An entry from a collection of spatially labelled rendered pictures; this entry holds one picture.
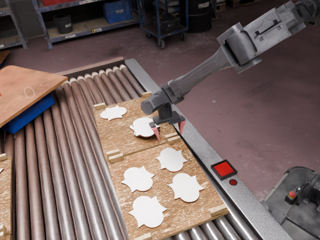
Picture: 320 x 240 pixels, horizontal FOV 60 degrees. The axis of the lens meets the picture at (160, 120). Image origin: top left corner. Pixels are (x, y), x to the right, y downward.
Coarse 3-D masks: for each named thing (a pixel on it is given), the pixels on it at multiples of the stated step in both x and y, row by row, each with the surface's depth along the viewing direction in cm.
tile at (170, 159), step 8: (160, 152) 119; (168, 152) 118; (176, 152) 118; (160, 160) 115; (168, 160) 115; (176, 160) 114; (184, 160) 114; (160, 168) 112; (168, 168) 111; (176, 168) 111
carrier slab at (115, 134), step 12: (132, 108) 148; (96, 120) 142; (108, 120) 141; (120, 120) 140; (132, 120) 140; (108, 132) 134; (120, 132) 133; (132, 132) 132; (168, 132) 130; (108, 144) 127; (120, 144) 126; (132, 144) 126; (144, 144) 125; (156, 144) 124
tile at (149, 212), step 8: (136, 200) 100; (144, 200) 100; (152, 200) 100; (136, 208) 98; (144, 208) 97; (152, 208) 97; (160, 208) 97; (136, 216) 95; (144, 216) 95; (152, 216) 95; (160, 216) 94; (144, 224) 93; (152, 224) 92; (160, 224) 93
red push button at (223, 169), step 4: (220, 164) 113; (224, 164) 112; (228, 164) 112; (216, 168) 111; (220, 168) 111; (224, 168) 111; (228, 168) 111; (220, 172) 109; (224, 172) 109; (228, 172) 109
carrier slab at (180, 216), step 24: (168, 144) 124; (120, 168) 115; (192, 168) 111; (120, 192) 105; (144, 192) 104; (168, 192) 103; (216, 192) 101; (168, 216) 95; (192, 216) 94; (216, 216) 94
